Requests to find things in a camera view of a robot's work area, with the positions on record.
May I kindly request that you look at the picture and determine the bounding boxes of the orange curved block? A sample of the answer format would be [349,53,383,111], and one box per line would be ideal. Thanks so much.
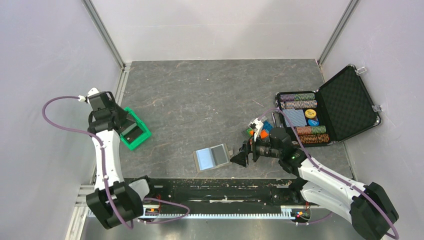
[248,129,269,140]

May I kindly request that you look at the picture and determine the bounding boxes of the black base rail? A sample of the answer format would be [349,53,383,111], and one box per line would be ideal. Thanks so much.
[143,175,314,216]

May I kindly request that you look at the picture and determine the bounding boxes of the green toy piece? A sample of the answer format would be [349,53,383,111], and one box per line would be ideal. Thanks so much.
[242,128,253,138]

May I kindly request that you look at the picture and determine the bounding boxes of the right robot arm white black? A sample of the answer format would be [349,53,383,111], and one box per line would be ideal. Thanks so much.
[230,127,399,240]

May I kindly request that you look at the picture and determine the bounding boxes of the blue toy brick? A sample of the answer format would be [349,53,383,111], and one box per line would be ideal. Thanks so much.
[262,121,274,133]

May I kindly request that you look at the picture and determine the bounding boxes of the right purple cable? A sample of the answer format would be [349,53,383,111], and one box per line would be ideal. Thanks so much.
[258,107,400,240]

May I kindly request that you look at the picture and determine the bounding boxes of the green plastic bin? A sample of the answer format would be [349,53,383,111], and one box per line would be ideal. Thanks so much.
[119,106,152,151]

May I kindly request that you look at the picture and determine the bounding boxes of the black poker chip case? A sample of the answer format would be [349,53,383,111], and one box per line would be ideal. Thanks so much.
[275,64,382,147]

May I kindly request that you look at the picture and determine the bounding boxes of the grey card holder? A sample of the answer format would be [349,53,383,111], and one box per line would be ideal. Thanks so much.
[193,143,233,173]

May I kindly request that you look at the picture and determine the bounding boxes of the yellow dealer button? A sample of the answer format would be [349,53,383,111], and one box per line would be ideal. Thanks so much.
[304,109,317,119]

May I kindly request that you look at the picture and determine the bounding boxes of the blue round chip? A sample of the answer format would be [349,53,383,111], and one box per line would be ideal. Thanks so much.
[307,119,320,127]

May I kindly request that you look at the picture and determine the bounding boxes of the blue playing card deck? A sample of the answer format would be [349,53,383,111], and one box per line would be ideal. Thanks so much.
[282,109,308,128]

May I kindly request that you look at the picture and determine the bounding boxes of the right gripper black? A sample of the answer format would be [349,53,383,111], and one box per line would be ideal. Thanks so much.
[230,130,282,167]

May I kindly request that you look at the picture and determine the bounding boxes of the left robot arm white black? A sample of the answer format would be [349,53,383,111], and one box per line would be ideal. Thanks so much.
[86,87,157,229]

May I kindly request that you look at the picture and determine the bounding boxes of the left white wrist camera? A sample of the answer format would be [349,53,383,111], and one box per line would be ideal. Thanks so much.
[78,87,100,104]

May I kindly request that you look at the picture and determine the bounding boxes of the poker chip row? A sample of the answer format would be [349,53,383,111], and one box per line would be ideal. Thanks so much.
[281,100,318,109]
[299,133,330,144]
[295,125,327,135]
[280,93,315,102]

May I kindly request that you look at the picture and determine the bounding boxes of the bottom poker chip row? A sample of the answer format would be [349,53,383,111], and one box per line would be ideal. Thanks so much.
[299,133,330,144]

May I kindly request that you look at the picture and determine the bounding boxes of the top poker chip row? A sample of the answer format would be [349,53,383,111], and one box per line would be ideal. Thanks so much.
[280,93,315,102]

